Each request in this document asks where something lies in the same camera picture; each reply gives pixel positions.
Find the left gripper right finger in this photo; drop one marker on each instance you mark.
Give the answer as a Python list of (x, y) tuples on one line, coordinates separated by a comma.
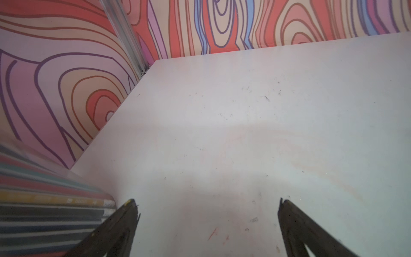
[(302, 234)]

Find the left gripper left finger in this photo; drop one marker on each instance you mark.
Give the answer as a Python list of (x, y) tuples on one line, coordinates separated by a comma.
[(114, 237)]

